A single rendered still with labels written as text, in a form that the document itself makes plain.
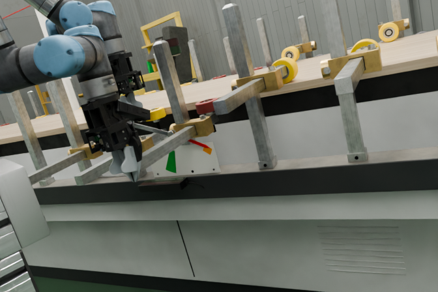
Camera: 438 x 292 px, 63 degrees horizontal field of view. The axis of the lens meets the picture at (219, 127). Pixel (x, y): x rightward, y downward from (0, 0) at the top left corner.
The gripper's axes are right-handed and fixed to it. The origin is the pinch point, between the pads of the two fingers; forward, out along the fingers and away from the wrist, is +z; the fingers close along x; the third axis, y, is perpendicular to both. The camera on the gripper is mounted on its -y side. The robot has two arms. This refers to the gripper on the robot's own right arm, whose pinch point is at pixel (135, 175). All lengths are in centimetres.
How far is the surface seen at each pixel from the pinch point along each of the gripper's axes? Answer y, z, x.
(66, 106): -31, -18, -52
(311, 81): -49, -7, 34
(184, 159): -29.0, 7.1, -6.0
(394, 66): -50, -7, 57
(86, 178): -5.4, 1.7, -23.6
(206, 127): -29.9, -2.1, 4.9
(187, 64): -547, -9, -314
